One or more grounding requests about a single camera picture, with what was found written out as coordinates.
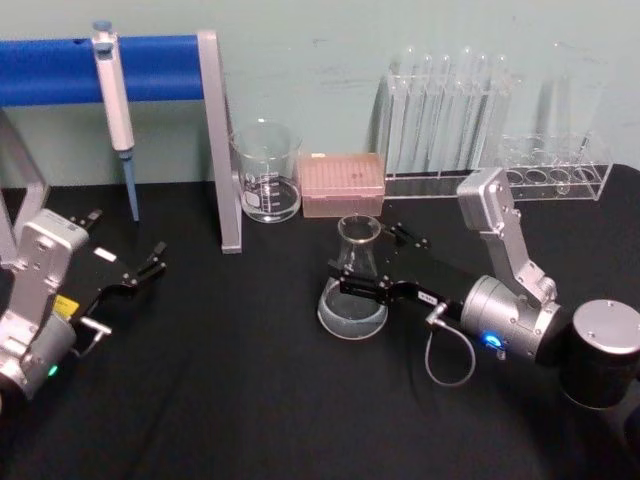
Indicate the tall clear test tube rack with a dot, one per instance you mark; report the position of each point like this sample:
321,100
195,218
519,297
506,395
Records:
430,182

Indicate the clear glass beaker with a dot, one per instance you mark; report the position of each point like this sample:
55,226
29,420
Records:
270,200

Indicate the tall clear glass cylinder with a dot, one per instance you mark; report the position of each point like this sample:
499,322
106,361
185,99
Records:
570,100

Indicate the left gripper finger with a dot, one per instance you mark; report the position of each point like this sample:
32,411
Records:
152,262
90,218

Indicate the clear test tube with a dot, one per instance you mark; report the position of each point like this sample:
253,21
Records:
482,110
444,110
427,110
410,100
466,100

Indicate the low clear rack with holes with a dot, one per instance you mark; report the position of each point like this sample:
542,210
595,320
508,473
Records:
595,175

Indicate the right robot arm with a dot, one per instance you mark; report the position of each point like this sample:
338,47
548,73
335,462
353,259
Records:
525,320

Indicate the black table cloth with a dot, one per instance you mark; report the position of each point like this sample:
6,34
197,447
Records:
250,400

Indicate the white and blue pipette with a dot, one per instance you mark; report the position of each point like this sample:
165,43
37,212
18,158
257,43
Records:
115,110

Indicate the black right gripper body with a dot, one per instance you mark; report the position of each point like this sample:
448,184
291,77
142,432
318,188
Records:
435,280

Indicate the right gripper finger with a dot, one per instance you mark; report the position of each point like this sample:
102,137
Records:
362,288
410,236

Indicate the clear glass conical flask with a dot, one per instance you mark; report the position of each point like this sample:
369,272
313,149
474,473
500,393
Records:
350,325

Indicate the blue and grey pipette stand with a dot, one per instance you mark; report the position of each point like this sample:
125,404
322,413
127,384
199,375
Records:
160,65

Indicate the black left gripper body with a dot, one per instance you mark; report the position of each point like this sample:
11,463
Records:
112,277

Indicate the pink pipette tip box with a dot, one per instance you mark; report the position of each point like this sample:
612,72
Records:
342,185

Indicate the small leaning clear tube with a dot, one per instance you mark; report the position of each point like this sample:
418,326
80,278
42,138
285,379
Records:
575,167

